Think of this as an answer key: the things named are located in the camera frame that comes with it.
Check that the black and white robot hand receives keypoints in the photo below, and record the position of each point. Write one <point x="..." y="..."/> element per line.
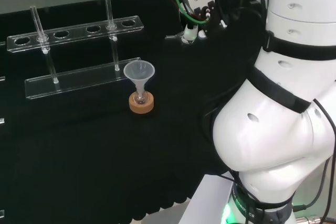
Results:
<point x="218" y="3"/>

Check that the clear plastic funnel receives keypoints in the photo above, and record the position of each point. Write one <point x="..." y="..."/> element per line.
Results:
<point x="139" y="70"/>

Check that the small round-bottom glass flask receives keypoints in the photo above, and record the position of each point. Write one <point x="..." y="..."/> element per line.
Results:
<point x="139" y="100"/>

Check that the clear acrylic funnel stand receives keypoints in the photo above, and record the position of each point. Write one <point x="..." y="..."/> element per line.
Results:
<point x="78" y="82"/>

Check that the black bench cloth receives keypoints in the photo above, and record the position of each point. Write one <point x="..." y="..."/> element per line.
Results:
<point x="105" y="155"/>

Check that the grey metal base plate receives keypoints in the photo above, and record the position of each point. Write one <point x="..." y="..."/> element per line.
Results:
<point x="204" y="203"/>

